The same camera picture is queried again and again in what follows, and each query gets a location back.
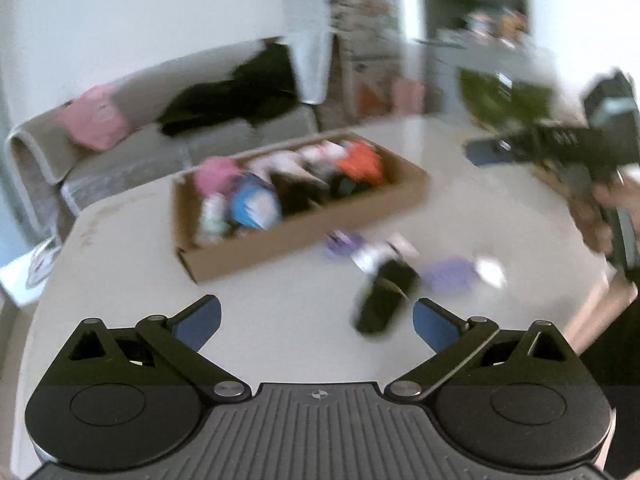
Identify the white desktop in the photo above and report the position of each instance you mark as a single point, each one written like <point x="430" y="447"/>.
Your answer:
<point x="125" y="260"/>

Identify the pink cushion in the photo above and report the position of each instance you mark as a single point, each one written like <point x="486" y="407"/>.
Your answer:
<point x="92" y="117"/>

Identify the purple sock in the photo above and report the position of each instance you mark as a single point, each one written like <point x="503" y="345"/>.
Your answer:
<point x="347" y="245"/>
<point x="450" y="275"/>

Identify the black garment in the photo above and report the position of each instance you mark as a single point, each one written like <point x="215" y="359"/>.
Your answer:
<point x="235" y="95"/>

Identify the grey sofa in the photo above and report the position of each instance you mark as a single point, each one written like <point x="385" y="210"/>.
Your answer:
<point x="150" y="160"/>

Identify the blue white sock bundle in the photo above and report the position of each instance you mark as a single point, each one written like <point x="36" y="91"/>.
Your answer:
<point x="255" y="207"/>

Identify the printed paper sheet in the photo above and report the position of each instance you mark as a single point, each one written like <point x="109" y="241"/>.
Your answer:
<point x="35" y="270"/>

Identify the pink fluffy sock bundle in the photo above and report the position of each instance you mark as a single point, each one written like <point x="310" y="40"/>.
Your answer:
<point x="215" y="175"/>

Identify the cardboard box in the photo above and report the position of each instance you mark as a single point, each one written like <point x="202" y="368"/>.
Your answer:
<point x="300" y="245"/>

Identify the plain black sock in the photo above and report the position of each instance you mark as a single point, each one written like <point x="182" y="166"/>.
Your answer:
<point x="385" y="295"/>

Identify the white sock bundle green band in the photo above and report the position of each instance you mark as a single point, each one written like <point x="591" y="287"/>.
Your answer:
<point x="275" y="165"/>

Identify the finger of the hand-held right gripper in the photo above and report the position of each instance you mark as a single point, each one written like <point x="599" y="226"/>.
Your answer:
<point x="482" y="152"/>

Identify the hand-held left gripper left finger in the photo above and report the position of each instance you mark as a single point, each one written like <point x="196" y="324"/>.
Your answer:
<point x="202" y="320"/>

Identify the person's right hand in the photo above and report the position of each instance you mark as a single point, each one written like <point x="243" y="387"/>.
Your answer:
<point x="592" y="220"/>

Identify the person's right forearm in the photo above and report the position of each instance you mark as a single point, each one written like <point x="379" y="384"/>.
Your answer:
<point x="600" y="315"/>

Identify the white quilted sofa cover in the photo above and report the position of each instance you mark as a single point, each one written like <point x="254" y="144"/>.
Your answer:
<point x="310" y="45"/>

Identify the pink stool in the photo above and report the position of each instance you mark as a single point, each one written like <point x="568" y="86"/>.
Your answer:
<point x="409" y="97"/>

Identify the dark shelf with items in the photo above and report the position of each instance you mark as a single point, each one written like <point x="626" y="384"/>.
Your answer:
<point x="475" y="0"/>

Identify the floral wall poster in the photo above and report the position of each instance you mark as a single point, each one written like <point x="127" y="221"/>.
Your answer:
<point x="370" y="20"/>

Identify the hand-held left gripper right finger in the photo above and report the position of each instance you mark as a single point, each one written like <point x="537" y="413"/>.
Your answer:
<point x="435" y="322"/>

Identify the orange sock bundle green band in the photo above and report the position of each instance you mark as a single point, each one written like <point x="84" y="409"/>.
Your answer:
<point x="360" y="162"/>

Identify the green plant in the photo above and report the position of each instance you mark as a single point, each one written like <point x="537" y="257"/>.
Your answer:
<point x="505" y="95"/>

